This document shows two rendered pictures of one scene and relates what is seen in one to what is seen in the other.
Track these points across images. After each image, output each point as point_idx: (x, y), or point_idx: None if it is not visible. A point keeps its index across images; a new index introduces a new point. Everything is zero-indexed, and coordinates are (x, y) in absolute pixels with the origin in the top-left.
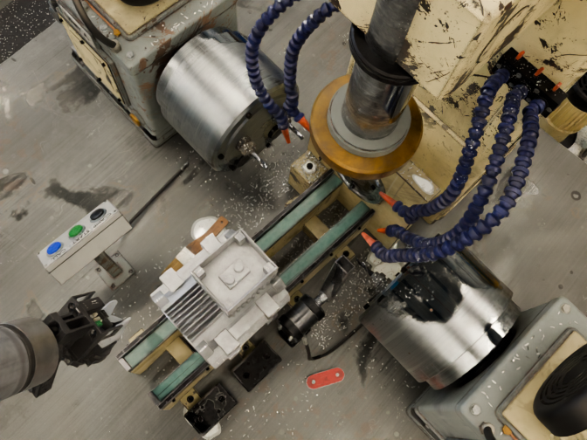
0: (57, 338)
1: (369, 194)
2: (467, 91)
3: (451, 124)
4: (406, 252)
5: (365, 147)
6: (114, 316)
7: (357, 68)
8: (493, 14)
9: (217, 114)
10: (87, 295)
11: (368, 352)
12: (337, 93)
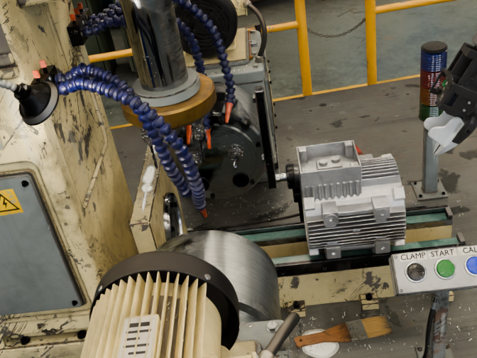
0: (472, 45)
1: (177, 220)
2: (83, 105)
3: (99, 148)
4: (224, 55)
5: (190, 69)
6: (438, 153)
7: (168, 8)
8: None
9: (240, 248)
10: (444, 104)
11: (271, 212)
12: (169, 93)
